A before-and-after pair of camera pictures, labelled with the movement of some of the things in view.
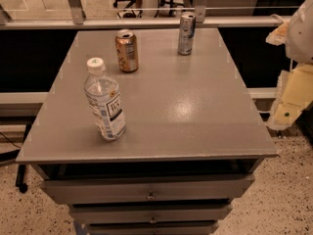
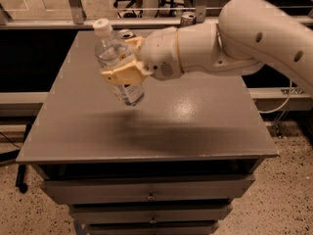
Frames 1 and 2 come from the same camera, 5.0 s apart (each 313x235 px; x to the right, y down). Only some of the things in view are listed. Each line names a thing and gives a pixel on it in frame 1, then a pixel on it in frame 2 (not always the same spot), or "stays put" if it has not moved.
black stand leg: (21, 177) stays put
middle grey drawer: (123, 213) stays put
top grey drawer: (86, 190) stays put
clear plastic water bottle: (103, 94) to (113, 51)
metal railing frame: (78, 22) stays put
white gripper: (301, 36) to (159, 53)
